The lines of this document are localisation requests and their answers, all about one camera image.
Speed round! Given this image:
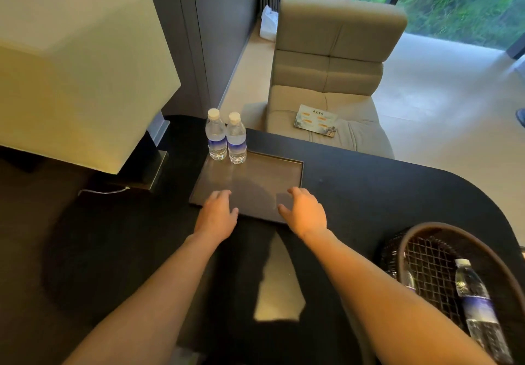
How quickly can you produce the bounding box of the person's right hand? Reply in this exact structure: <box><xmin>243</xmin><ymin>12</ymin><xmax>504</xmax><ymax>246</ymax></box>
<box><xmin>278</xmin><ymin>187</ymin><xmax>329</xmax><ymax>241</ymax></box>

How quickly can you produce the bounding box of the person's left hand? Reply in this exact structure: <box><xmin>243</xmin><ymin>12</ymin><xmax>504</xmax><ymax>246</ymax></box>
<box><xmin>193</xmin><ymin>190</ymin><xmax>239</xmax><ymax>243</ymax></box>

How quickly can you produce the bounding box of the person's right forearm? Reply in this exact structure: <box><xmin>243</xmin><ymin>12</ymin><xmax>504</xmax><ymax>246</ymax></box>
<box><xmin>301</xmin><ymin>229</ymin><xmax>498</xmax><ymax>365</ymax></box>

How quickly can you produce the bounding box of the person's left forearm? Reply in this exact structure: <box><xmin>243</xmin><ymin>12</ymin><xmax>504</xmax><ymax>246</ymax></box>
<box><xmin>63</xmin><ymin>233</ymin><xmax>224</xmax><ymax>365</ymax></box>

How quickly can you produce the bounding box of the grey rectangular tray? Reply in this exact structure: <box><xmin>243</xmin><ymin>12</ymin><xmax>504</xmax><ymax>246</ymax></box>
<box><xmin>189</xmin><ymin>149</ymin><xmax>304</xmax><ymax>225</ymax></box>

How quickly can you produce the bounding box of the clear water bottle blue label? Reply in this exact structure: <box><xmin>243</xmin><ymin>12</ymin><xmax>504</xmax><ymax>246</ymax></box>
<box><xmin>454</xmin><ymin>258</ymin><xmax>514</xmax><ymax>365</ymax></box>
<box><xmin>205</xmin><ymin>108</ymin><xmax>228</xmax><ymax>161</ymax></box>
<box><xmin>226</xmin><ymin>112</ymin><xmax>247</xmax><ymax>165</ymax></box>

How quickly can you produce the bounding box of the printed paper card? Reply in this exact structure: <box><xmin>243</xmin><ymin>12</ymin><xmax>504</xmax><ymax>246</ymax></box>
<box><xmin>294</xmin><ymin>104</ymin><xmax>339</xmax><ymax>138</ymax></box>

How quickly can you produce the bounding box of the dark metal lamp base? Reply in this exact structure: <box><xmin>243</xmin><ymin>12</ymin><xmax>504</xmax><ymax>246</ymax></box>
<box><xmin>117</xmin><ymin>111</ymin><xmax>171</xmax><ymax>192</ymax></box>

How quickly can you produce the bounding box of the beige padded armchair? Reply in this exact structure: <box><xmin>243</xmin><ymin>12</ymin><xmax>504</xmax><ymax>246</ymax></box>
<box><xmin>264</xmin><ymin>0</ymin><xmax>409</xmax><ymax>160</ymax></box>

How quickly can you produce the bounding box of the white plastic bag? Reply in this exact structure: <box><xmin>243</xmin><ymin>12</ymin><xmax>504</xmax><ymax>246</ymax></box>
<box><xmin>259</xmin><ymin>5</ymin><xmax>279</xmax><ymax>42</ymax></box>

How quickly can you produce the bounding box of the cream square lamp shade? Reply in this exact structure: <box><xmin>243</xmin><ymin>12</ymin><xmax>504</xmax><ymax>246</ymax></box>
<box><xmin>0</xmin><ymin>0</ymin><xmax>181</xmax><ymax>175</ymax></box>

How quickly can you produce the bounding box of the white lamp cable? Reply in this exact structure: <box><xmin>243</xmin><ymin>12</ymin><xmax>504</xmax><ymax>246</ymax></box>
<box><xmin>77</xmin><ymin>186</ymin><xmax>131</xmax><ymax>196</ymax></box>

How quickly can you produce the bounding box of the dark wire basket with handle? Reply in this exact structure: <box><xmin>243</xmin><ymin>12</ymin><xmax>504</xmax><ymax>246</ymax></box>
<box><xmin>379</xmin><ymin>222</ymin><xmax>525</xmax><ymax>365</ymax></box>

